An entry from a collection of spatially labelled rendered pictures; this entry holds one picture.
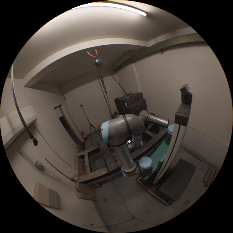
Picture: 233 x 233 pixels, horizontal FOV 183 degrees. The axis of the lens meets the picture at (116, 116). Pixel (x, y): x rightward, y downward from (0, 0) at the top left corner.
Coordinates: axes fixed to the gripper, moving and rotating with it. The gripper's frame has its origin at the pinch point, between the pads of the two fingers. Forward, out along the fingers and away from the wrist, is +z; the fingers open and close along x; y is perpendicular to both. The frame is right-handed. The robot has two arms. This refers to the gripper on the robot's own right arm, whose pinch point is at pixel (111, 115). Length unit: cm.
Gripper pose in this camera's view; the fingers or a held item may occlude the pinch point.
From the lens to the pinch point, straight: 138.9
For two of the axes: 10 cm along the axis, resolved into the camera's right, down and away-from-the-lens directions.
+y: 3.0, 8.8, 3.8
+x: 7.2, -4.6, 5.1
